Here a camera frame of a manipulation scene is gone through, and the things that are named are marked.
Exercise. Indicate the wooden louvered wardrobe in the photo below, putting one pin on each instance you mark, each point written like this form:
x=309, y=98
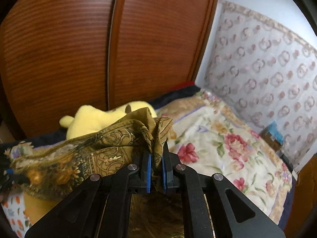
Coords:
x=57, y=55

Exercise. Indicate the navy blue blanket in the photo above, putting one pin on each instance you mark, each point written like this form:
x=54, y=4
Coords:
x=171, y=96

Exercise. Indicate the yellow plush toy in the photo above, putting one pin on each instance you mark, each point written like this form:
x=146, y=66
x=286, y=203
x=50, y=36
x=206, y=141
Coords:
x=89, y=119

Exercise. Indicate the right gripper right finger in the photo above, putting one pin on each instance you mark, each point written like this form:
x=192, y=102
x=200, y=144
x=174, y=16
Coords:
x=212, y=206

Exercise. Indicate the box with blue cloth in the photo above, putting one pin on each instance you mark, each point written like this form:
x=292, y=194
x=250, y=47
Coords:
x=272, y=136

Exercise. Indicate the floral bed quilt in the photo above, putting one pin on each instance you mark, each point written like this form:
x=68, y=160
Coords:
x=210, y=138

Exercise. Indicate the orange print white sheet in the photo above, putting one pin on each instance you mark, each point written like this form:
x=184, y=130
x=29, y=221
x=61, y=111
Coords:
x=15, y=212

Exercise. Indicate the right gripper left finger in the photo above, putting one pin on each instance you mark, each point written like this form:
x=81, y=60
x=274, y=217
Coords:
x=99, y=207

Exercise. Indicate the pink circle patterned curtain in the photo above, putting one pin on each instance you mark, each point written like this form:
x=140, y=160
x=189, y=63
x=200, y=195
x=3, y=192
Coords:
x=267, y=74

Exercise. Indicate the brown gold patterned garment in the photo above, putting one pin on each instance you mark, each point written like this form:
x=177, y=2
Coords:
x=48, y=168

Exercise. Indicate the red blanket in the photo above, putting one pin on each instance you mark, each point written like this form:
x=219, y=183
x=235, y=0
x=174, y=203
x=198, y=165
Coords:
x=183, y=85

